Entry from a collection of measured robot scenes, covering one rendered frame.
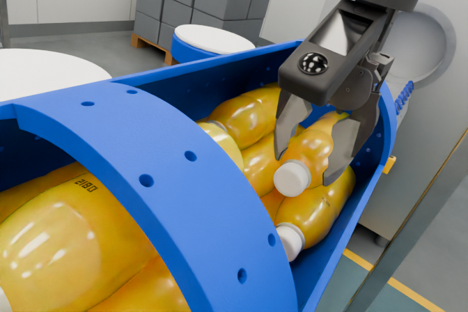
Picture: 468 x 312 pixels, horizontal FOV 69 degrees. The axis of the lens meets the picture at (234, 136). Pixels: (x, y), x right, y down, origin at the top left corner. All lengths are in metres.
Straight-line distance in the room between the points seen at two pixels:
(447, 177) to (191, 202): 1.08
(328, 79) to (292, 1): 4.97
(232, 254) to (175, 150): 0.06
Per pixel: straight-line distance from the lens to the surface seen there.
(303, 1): 5.19
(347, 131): 0.37
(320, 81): 0.28
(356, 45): 0.31
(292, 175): 0.40
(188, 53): 1.09
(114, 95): 0.22
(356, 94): 0.35
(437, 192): 1.22
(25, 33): 4.02
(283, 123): 0.39
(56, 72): 0.74
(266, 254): 0.20
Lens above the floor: 1.33
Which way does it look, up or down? 29 degrees down
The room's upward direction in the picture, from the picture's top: 16 degrees clockwise
